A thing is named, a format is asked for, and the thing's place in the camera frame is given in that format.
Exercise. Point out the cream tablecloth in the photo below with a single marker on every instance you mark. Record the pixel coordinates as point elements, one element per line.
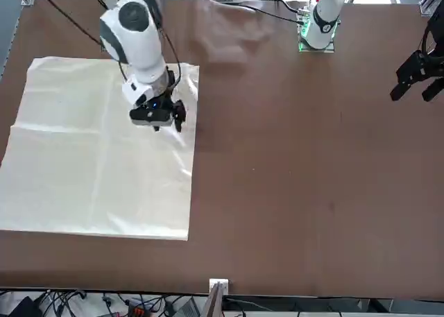
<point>86,164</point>

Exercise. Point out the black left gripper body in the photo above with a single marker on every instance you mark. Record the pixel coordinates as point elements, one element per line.
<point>421,65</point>

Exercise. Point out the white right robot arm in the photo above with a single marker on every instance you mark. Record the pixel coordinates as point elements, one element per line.
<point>135,36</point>

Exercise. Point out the aluminium profile post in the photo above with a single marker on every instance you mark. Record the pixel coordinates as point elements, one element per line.
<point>218,296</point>

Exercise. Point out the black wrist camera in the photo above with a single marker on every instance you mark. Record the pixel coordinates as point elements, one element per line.
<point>151,116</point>

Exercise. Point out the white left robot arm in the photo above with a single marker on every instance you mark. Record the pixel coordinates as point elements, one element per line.
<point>324,18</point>

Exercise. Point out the orange black connector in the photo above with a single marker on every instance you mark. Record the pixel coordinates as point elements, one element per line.
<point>136,309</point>

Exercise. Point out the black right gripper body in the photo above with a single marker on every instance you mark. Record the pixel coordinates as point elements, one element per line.
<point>163,100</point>

